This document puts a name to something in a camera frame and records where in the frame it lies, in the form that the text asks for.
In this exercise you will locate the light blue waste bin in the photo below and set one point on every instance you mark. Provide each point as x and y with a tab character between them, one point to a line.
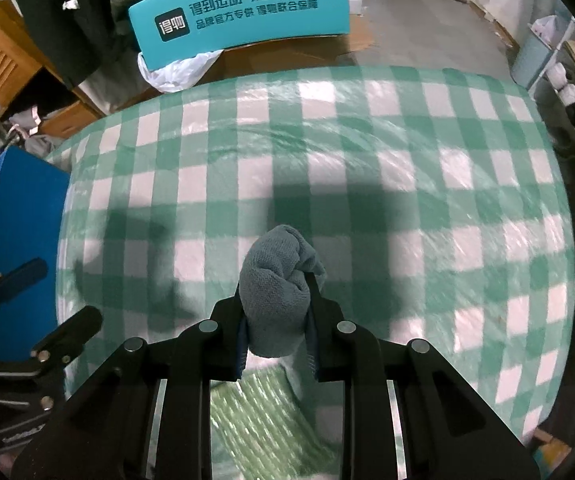
545	37

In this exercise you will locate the white plastic bag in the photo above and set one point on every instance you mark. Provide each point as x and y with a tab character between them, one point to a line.
180	74

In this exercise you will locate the metal shoe rack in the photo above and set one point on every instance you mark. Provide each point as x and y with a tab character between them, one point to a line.
554	89

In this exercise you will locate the green checkered tablecloth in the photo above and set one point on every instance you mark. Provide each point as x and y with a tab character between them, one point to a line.
433	198

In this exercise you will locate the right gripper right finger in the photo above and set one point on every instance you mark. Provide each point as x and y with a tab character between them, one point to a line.
326	345

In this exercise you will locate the blue cardboard shoebox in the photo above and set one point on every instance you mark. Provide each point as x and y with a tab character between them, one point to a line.
32	197

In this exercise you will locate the teal shoebox lid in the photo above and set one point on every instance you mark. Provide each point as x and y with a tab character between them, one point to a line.
171	30

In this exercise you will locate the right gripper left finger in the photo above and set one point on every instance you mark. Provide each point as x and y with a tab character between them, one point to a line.
242	336

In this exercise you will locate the light grey-blue sock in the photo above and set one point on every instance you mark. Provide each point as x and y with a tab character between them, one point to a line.
274	292

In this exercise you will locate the wooden louvered cabinet door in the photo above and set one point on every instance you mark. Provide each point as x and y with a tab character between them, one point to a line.
28	78

